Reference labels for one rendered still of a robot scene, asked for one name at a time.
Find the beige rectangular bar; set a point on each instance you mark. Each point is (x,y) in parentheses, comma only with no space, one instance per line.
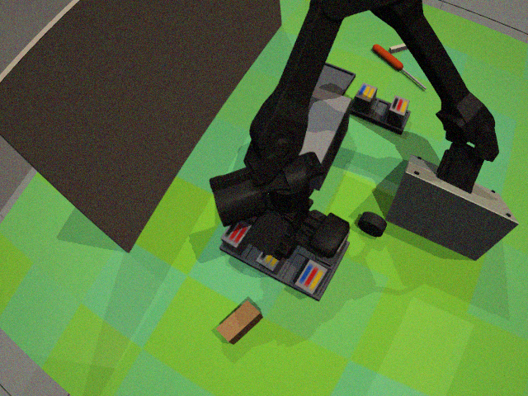
(397,48)

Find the red-handled screwdriver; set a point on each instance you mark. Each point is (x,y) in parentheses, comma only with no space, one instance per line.
(379,50)

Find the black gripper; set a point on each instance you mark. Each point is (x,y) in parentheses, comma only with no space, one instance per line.
(324,234)

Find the dark brown flat panel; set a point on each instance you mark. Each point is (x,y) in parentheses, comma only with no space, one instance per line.
(108,101)

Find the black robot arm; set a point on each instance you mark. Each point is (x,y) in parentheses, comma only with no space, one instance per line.
(273,163)

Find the tan rectangular block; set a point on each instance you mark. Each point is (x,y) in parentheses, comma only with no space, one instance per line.
(240,322)

